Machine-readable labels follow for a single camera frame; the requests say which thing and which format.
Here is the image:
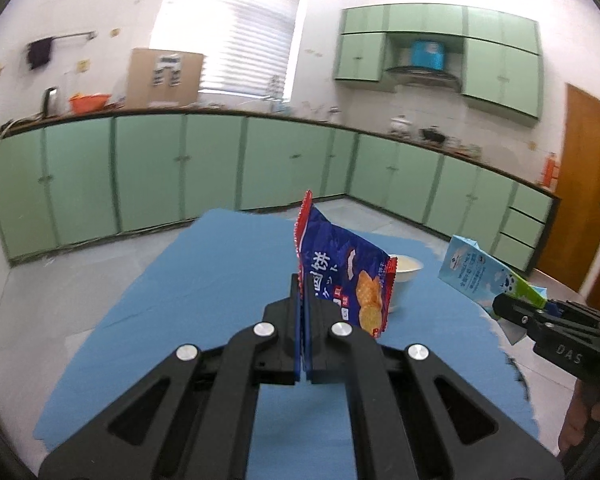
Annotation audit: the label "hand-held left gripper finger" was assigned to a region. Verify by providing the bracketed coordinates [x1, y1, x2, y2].
[40, 272, 303, 480]
[304, 290, 565, 480]

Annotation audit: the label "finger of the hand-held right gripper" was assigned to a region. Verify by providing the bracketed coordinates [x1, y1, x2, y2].
[545, 299, 600, 330]
[492, 292, 545, 335]

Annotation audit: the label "light blue milk carton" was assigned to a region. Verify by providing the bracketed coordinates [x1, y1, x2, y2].
[437, 235, 548, 346]

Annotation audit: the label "red-edged blue snack packet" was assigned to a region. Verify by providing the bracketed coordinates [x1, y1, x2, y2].
[292, 190, 398, 338]

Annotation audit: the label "person's right hand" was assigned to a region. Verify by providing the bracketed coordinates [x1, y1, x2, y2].
[560, 380, 600, 456]

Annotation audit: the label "wooden door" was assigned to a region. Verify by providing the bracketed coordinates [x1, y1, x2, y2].
[535, 84, 600, 311]

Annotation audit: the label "striped paper cup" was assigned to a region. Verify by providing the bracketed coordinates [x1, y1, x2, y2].
[387, 254, 424, 313]

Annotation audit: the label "blue table cloth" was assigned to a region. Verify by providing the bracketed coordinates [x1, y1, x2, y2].
[34, 207, 541, 480]

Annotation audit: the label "orange-red thermos flask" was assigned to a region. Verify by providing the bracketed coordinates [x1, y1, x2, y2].
[540, 152, 561, 188]

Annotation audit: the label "green lower kitchen cabinets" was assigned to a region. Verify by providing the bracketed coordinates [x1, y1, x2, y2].
[0, 110, 563, 278]

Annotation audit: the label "green kitchen cabinets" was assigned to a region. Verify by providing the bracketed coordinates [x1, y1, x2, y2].
[334, 4, 542, 121]
[0, 110, 563, 278]

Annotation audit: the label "green upper kitchen cabinets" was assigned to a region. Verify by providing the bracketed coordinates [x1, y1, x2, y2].
[334, 4, 542, 121]

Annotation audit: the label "range hood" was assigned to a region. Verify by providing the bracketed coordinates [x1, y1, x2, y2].
[385, 65, 461, 93]

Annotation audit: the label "blue box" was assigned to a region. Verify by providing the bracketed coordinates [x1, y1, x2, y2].
[411, 40, 448, 70]

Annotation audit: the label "cardboard box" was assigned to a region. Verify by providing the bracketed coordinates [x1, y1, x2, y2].
[125, 48, 204, 108]

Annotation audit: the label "white window blinds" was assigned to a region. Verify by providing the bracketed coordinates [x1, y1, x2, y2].
[150, 0, 306, 101]

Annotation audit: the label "orange basin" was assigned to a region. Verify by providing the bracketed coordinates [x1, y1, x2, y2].
[69, 93, 113, 113]

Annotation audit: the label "electric kettle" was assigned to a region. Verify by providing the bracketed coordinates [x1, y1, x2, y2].
[42, 86, 61, 118]

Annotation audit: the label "dark cloth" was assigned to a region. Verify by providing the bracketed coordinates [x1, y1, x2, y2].
[26, 37, 53, 71]

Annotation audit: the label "metal towel rail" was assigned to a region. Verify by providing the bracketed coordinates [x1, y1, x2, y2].
[27, 31, 97, 43]

